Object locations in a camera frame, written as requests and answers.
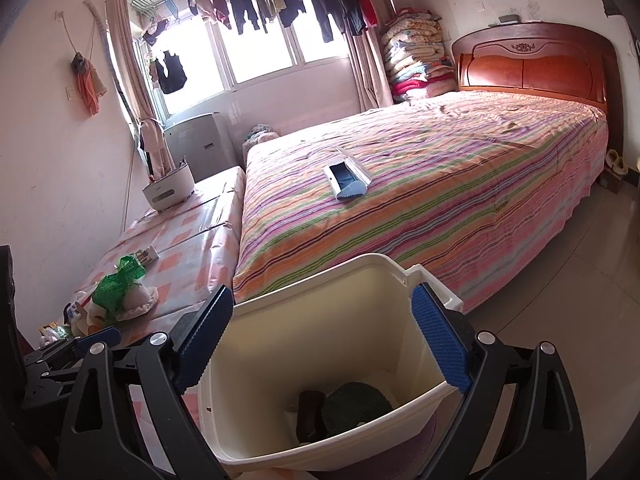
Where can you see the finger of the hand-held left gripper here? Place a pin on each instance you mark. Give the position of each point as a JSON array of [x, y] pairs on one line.
[[45, 390], [100, 336]]

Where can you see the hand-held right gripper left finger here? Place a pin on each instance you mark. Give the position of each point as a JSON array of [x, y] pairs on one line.
[[202, 340]]

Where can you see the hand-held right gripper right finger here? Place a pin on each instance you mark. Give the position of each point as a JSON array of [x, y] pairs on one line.
[[440, 340]]

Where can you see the white printed packet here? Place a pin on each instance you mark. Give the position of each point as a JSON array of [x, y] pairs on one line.
[[77, 317]]

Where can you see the green plastic wrapper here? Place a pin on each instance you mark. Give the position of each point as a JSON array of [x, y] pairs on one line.
[[115, 290]]

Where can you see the white round paper wad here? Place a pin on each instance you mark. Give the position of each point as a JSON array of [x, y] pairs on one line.
[[141, 301]]

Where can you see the small printed carton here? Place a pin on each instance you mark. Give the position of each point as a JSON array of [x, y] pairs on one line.
[[147, 256]]

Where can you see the cream plastic bin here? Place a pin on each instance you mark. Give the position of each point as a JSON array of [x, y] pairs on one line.
[[310, 320]]

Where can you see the orange checked tablecloth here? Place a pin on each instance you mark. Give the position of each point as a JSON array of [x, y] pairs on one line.
[[190, 240]]

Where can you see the black device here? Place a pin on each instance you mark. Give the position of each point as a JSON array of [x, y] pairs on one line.
[[7, 280]]

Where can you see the dark green round pad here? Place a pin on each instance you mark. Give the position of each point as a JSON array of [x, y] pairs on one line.
[[355, 407]]

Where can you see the dark brown object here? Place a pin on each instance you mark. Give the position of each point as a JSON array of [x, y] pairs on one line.
[[310, 412]]

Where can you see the white tabletop appliance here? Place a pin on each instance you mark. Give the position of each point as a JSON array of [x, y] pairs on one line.
[[170, 192]]

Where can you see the striped bed sheet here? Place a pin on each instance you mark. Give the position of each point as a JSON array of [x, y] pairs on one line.
[[450, 185]]

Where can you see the white and blue plastic case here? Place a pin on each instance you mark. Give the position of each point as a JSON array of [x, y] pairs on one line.
[[345, 177]]

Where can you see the grey portable air conditioner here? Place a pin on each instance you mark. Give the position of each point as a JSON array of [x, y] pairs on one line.
[[200, 145]]

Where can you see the floral cloth bundle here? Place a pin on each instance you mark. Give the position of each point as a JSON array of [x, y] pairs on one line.
[[262, 142]]

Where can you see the beige slipper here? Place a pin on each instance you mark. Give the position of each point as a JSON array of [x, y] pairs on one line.
[[611, 158], [621, 167]]

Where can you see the orange hanging cloth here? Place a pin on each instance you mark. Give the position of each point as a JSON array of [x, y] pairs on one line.
[[89, 85]]

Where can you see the black hanging vest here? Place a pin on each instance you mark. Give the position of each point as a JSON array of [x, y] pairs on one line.
[[172, 72]]

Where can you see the beige curtain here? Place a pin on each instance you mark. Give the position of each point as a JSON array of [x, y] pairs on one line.
[[127, 60], [370, 70]]

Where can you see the stack of folded quilts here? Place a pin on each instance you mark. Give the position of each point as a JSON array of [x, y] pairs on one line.
[[415, 55]]

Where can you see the wooden bed headboard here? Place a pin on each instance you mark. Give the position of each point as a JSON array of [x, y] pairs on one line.
[[540, 70]]

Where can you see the small grey box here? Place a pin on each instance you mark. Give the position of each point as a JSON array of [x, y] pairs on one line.
[[509, 18]]

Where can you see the green hanger rack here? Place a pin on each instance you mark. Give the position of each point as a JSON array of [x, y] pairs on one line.
[[142, 2]]

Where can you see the row of hanging clothes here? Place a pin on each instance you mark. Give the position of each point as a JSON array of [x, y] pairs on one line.
[[280, 0]]

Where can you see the white wall switch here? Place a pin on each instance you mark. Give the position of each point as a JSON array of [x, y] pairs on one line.
[[71, 92]]

